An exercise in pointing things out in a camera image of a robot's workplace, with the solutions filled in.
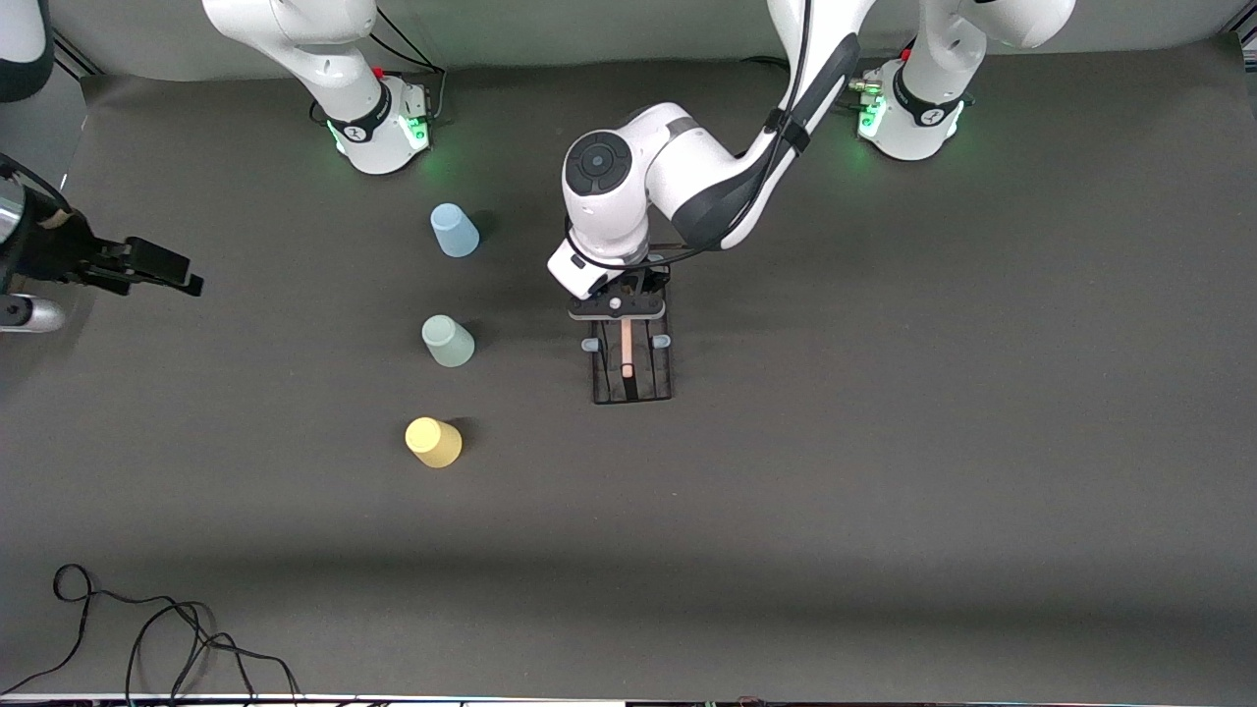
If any thin black tangled cable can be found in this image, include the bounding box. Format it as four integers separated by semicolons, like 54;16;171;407
0;563;301;707

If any light blue plastic cup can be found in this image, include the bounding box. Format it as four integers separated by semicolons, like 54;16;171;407
430;202;481;259

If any dark grey table mat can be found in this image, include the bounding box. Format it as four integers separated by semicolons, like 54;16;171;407
0;34;1257;700

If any pale green plastic cup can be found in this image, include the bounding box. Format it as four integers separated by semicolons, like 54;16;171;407
421;314;476;369

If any yellow plastic cup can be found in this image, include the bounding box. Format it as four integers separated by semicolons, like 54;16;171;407
405;416;464;469

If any black wire cup holder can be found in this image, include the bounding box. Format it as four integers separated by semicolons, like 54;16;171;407
581;319;675;406

